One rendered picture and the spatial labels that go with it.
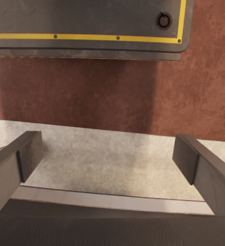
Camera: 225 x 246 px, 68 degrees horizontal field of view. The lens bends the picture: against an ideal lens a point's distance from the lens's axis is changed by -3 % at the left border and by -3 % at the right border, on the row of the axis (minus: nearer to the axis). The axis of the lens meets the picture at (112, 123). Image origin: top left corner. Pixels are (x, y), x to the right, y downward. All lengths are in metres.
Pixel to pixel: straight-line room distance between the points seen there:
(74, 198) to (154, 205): 0.24
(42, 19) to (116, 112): 0.50
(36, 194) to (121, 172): 0.52
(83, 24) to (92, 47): 0.06
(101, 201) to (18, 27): 0.52
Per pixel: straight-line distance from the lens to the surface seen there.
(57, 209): 0.62
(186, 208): 0.60
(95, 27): 0.49
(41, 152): 0.17
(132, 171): 0.97
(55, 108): 0.86
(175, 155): 0.17
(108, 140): 0.87
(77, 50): 0.49
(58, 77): 0.83
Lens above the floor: 0.80
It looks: 73 degrees down
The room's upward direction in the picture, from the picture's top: 177 degrees clockwise
